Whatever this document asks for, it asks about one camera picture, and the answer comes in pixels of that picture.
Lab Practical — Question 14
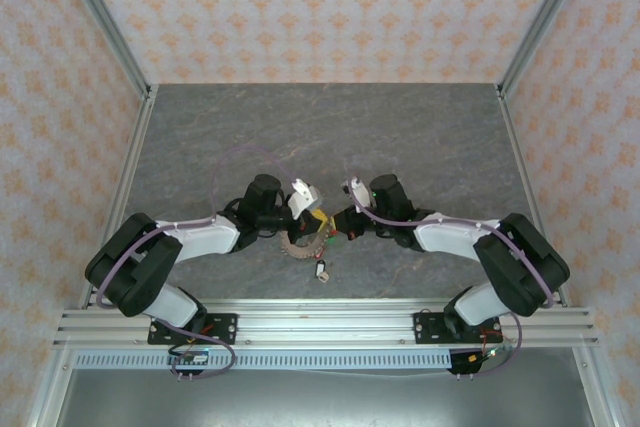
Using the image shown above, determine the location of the grey slotted cable duct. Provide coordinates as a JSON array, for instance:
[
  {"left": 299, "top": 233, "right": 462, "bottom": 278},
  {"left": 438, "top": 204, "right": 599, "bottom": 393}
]
[{"left": 74, "top": 350, "right": 454, "bottom": 372}]

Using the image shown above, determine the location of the grey metal base sheet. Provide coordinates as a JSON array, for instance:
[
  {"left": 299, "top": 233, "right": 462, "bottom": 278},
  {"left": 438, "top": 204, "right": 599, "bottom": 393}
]
[{"left": 29, "top": 369, "right": 616, "bottom": 427}]

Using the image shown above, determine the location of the aluminium left side rail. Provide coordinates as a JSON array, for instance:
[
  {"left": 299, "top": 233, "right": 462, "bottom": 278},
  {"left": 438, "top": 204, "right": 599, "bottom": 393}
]
[{"left": 79, "top": 85, "right": 159, "bottom": 308}]

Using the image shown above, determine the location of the aluminium right side rail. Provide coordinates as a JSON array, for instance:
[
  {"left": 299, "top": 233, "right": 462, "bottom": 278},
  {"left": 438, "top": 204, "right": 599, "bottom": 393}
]
[{"left": 496, "top": 85, "right": 571, "bottom": 308}]

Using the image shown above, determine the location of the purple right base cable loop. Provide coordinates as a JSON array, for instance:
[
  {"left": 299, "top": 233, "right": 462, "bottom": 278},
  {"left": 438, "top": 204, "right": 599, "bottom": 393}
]
[{"left": 449, "top": 311, "right": 524, "bottom": 379}]

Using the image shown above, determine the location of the left base circuit board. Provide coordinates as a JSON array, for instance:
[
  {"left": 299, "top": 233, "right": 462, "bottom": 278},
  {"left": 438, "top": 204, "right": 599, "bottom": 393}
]
[{"left": 169, "top": 350, "right": 210, "bottom": 367}]

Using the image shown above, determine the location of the aluminium right corner post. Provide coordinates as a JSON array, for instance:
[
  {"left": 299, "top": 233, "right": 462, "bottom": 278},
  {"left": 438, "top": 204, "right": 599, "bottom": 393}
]
[{"left": 497, "top": 0, "right": 596, "bottom": 97}]

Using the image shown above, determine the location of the aluminium left corner post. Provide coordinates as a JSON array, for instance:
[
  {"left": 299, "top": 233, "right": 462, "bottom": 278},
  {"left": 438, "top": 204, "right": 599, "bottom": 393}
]
[{"left": 52, "top": 0, "right": 154, "bottom": 98}]

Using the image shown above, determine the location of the aluminium corner post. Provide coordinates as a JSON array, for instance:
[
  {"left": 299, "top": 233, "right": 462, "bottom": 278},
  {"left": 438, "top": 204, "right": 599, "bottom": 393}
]
[
  {"left": 52, "top": 0, "right": 154, "bottom": 98},
  {"left": 497, "top": 0, "right": 596, "bottom": 97}
]

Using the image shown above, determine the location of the aluminium front mounting rail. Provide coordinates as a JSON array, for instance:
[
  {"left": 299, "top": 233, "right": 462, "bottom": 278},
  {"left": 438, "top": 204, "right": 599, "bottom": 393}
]
[{"left": 54, "top": 296, "right": 601, "bottom": 349}]

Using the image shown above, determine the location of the base circuit board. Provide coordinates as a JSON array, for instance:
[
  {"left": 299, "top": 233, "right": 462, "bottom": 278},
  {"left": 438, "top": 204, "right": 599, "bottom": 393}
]
[
  {"left": 169, "top": 350, "right": 210, "bottom": 367},
  {"left": 467, "top": 344, "right": 511, "bottom": 364}
]

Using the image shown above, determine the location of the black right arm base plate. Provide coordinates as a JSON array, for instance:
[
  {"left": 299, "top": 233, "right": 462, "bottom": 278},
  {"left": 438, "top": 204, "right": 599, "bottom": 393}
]
[{"left": 412, "top": 311, "right": 502, "bottom": 347}]

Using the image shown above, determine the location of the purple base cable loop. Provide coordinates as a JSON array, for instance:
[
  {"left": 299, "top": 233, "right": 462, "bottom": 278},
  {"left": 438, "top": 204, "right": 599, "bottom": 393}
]
[
  {"left": 449, "top": 311, "right": 524, "bottom": 379},
  {"left": 167, "top": 324, "right": 239, "bottom": 382}
]

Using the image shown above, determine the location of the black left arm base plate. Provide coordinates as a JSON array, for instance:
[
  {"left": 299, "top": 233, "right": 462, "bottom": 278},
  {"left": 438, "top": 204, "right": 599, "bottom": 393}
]
[{"left": 147, "top": 313, "right": 239, "bottom": 347}]

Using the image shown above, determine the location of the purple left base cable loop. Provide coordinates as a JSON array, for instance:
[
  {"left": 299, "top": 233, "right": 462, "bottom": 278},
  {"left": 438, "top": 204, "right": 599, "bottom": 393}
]
[{"left": 167, "top": 324, "right": 239, "bottom": 382}]

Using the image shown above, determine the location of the right base circuit board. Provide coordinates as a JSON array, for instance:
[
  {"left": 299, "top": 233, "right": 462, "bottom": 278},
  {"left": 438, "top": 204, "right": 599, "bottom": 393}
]
[{"left": 467, "top": 344, "right": 511, "bottom": 364}]

